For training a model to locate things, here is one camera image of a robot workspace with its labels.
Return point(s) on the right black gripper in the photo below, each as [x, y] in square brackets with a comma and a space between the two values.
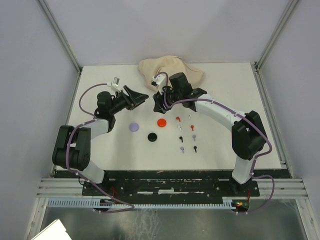
[159, 99]

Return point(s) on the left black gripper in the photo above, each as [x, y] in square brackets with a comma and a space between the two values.
[135, 98]

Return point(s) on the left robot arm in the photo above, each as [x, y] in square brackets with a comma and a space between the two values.
[72, 149]

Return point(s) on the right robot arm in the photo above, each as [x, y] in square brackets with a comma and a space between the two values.
[248, 135]

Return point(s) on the red charging case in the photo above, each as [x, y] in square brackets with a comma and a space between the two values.
[161, 122]

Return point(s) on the purple charging case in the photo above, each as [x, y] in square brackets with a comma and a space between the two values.
[134, 127]

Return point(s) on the black charging case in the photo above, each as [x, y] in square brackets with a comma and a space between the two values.
[152, 137]

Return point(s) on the beige crumpled cloth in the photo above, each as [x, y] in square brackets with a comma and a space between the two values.
[171, 65]

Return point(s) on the purple earbud lower left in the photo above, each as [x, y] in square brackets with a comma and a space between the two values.
[182, 149]

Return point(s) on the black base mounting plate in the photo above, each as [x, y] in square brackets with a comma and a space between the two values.
[171, 186]

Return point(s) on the white paper sheet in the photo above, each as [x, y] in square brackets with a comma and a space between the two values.
[54, 231]

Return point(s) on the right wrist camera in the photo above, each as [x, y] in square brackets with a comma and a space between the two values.
[159, 81]

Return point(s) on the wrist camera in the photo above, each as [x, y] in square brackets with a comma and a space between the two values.
[114, 85]
[159, 81]

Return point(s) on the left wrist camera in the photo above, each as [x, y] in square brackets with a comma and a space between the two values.
[114, 85]

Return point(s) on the left aluminium frame post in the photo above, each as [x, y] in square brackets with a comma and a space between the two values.
[43, 4]

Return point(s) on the aluminium frame post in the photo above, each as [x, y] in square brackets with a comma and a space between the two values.
[279, 28]
[43, 4]

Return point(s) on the blue cable duct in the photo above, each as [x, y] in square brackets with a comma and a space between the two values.
[100, 203]

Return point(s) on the right aluminium frame post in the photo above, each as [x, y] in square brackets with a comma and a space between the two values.
[279, 28]

